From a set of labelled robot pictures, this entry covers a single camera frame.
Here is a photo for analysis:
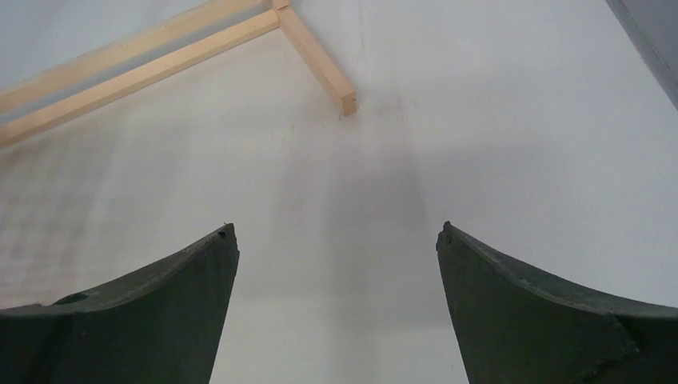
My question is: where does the wooden drying rack frame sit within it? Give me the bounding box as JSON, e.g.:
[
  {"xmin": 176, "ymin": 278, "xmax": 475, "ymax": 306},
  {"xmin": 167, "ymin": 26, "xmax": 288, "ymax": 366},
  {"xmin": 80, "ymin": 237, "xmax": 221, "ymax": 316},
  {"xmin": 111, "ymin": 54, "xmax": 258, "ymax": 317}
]
[{"xmin": 1, "ymin": 1, "xmax": 357, "ymax": 147}]

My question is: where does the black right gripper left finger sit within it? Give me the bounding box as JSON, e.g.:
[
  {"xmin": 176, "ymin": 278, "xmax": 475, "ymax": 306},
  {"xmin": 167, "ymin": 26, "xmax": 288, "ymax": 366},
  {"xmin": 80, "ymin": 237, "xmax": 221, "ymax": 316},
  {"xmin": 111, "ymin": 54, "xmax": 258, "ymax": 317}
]
[{"xmin": 1, "ymin": 224, "xmax": 240, "ymax": 383}]

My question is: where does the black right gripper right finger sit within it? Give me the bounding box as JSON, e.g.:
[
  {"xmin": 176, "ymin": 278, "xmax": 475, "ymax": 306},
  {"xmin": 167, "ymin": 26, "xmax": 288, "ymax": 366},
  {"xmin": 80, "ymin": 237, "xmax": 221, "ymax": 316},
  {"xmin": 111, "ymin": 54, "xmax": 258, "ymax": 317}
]
[{"xmin": 436, "ymin": 223, "xmax": 677, "ymax": 383}]

